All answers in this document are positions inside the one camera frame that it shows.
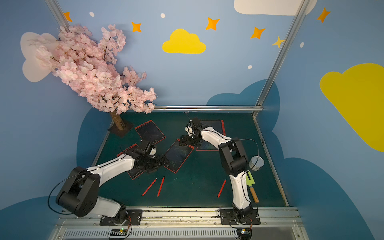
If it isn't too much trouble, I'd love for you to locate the colourful scribble red writing tablet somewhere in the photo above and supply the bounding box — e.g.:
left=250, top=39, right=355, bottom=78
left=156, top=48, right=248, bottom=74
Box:
left=196, top=140, right=219, bottom=152

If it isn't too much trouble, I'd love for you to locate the red stylus pair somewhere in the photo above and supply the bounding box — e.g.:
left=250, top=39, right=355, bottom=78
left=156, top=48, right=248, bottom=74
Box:
left=221, top=120, right=226, bottom=136
left=217, top=180, right=227, bottom=198

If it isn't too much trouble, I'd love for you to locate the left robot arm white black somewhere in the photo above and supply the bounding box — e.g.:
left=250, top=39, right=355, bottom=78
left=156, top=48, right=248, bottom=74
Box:
left=56, top=140, right=169, bottom=225

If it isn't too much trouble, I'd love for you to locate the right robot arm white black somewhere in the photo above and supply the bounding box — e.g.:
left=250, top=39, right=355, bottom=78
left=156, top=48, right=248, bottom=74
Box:
left=180, top=118, right=254, bottom=225

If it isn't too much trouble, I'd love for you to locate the pink cherry blossom tree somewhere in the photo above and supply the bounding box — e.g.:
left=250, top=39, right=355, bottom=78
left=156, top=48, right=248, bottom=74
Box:
left=33, top=25, right=157, bottom=131

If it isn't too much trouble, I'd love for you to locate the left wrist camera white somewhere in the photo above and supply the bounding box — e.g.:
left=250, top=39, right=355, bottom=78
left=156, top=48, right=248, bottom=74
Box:
left=149, top=147, right=157, bottom=158

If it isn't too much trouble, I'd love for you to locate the aluminium back frame bar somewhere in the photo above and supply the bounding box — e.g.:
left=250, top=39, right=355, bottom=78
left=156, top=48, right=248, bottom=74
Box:
left=154, top=105, right=263, bottom=112

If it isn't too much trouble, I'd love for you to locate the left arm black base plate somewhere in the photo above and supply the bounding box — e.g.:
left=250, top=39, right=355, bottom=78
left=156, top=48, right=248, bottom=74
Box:
left=100, top=209, right=143, bottom=227

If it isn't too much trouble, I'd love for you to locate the green garden fork wooden handle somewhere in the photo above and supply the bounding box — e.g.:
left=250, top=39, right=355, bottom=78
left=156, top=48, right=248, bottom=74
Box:
left=246, top=171, right=260, bottom=203

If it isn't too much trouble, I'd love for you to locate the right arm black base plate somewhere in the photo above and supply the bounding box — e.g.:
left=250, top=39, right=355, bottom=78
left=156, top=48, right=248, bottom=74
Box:
left=218, top=209, right=261, bottom=227

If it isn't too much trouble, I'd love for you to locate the aluminium front rail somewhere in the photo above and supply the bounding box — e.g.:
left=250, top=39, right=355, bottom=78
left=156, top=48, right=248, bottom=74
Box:
left=49, top=207, right=309, bottom=240

